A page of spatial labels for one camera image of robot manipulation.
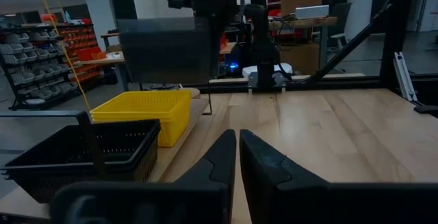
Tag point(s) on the rack with orange bins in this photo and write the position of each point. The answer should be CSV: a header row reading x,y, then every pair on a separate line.
x,y
82,39

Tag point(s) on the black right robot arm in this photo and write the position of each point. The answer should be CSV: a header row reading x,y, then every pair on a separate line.
x,y
263,46

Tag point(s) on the black rack with grey bins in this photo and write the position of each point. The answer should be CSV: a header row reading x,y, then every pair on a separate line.
x,y
31,63

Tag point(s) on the black aluminium frame post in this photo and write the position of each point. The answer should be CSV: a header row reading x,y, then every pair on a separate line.
x,y
397,28

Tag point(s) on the dark office chair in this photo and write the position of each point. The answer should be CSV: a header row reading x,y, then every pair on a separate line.
x,y
340,22

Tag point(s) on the silver aluminium bracket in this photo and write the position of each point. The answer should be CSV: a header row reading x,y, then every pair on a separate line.
x,y
403,76

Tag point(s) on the brown cardboard box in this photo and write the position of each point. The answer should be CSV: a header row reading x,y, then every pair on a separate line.
x,y
301,58
297,1

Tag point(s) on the dark grey rectangular screen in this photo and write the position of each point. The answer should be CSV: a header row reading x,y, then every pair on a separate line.
x,y
164,52

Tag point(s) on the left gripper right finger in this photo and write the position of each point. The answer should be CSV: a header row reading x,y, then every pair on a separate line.
x,y
263,169

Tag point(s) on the wooden desk with metal legs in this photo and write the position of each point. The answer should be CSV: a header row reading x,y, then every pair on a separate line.
x,y
308,22

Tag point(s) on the black diagonal frame brace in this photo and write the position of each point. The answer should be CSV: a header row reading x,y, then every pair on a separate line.
x,y
345,46

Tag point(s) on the black table clamp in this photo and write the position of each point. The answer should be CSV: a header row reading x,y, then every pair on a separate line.
x,y
426,109

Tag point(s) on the white flat box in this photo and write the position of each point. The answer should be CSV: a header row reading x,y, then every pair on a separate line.
x,y
311,11

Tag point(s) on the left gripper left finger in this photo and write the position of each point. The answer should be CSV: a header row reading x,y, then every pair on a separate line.
x,y
219,162

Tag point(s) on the wooden work table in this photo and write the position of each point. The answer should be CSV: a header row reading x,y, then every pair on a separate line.
x,y
109,58

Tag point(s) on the white rounded device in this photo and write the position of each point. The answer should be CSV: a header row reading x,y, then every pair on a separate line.
x,y
251,70

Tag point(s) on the black frame crossbar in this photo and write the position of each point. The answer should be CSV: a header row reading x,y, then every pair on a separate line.
x,y
342,81

